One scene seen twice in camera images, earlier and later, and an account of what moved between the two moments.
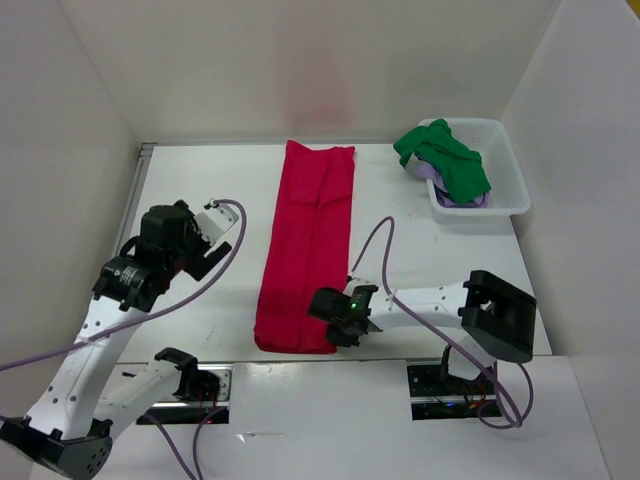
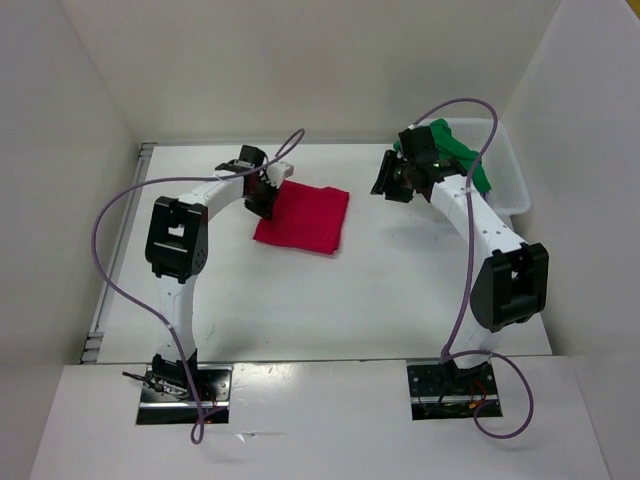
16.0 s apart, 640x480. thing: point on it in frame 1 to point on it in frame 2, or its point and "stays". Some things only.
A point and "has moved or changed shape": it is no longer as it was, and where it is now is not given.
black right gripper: (339, 338) to (383, 181)
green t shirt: (460, 166) stays
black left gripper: (201, 264) to (264, 210)
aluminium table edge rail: (143, 165) stays
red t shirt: (305, 246) has moved or changed shape
